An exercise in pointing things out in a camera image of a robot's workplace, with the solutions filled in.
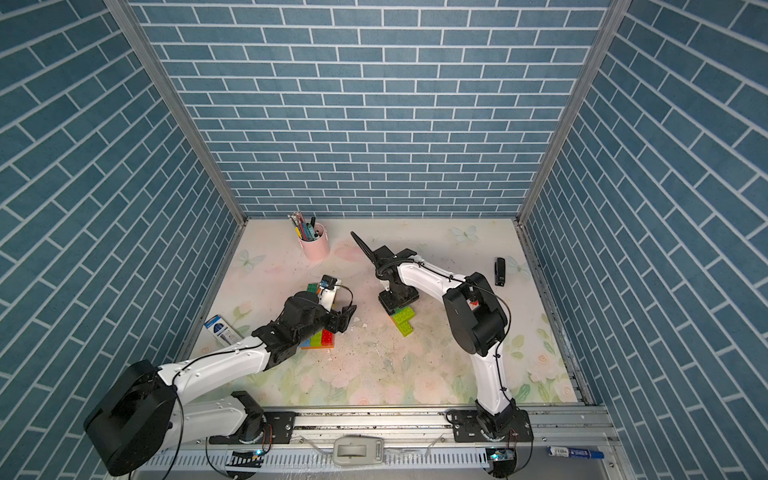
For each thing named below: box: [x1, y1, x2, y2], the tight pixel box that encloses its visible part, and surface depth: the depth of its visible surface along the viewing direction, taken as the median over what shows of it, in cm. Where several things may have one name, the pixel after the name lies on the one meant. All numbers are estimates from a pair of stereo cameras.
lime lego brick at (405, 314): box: [393, 306, 415, 325], surface depth 93 cm
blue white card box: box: [203, 314, 244, 347], surface depth 91 cm
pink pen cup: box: [298, 222, 329, 261], surface depth 105 cm
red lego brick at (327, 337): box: [321, 328, 335, 346], surface depth 87 cm
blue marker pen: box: [547, 446, 605, 459], surface depth 71 cm
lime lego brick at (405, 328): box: [396, 320, 414, 337], surface depth 92 cm
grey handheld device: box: [333, 435, 384, 465], surface depth 70 cm
